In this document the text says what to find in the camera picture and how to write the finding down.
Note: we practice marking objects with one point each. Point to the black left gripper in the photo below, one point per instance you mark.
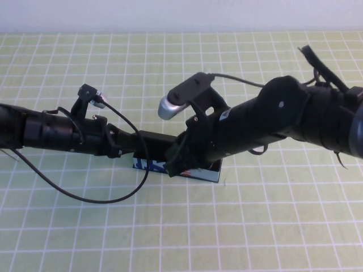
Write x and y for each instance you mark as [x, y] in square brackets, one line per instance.
[99, 137]

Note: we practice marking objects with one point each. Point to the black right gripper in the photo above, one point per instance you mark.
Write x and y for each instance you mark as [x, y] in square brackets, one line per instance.
[207, 139]

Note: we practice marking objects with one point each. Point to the black printed glasses case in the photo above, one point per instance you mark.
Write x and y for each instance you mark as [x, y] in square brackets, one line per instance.
[211, 174]

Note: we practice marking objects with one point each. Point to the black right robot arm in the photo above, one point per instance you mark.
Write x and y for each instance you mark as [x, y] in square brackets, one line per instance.
[283, 119]

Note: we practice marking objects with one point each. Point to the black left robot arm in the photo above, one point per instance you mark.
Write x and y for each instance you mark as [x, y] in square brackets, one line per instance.
[34, 130]

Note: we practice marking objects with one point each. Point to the green white-checked tablecloth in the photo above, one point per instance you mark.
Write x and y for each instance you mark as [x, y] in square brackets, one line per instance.
[255, 221]

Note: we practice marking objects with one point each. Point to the thin left zip tie tail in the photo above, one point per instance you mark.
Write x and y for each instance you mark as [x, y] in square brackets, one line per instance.
[10, 155]

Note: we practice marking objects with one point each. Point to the thin zip tie tail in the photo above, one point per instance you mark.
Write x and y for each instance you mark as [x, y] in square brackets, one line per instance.
[10, 155]
[341, 161]

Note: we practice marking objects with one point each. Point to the thin right zip tie tail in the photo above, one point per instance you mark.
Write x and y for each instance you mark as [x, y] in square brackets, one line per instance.
[341, 161]

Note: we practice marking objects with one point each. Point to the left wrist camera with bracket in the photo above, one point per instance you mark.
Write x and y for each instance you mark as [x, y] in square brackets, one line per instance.
[85, 96]

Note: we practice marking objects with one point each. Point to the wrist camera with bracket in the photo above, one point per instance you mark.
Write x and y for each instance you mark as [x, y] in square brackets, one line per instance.
[181, 93]
[85, 96]

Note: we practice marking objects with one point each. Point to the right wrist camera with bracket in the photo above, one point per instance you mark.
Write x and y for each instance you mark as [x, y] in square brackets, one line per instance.
[181, 93]

